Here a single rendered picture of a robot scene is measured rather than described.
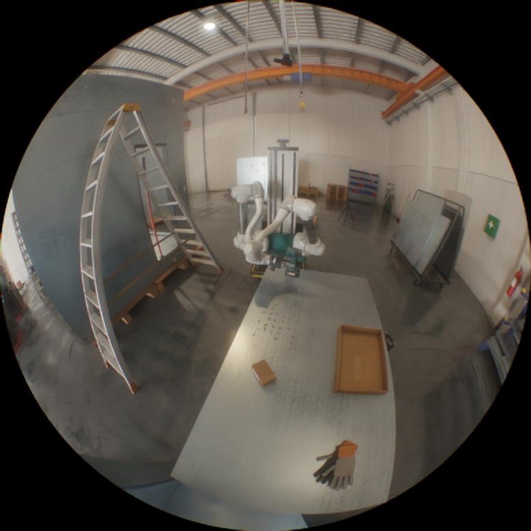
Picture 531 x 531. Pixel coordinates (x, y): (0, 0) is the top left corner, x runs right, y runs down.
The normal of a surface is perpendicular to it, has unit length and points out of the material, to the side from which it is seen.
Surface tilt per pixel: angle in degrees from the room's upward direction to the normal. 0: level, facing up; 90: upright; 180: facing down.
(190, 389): 0
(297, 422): 0
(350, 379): 0
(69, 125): 90
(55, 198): 90
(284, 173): 90
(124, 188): 90
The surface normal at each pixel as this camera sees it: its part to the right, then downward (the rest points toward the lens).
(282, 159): -0.18, 0.53
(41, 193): 0.95, 0.16
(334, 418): 0.00, -0.84
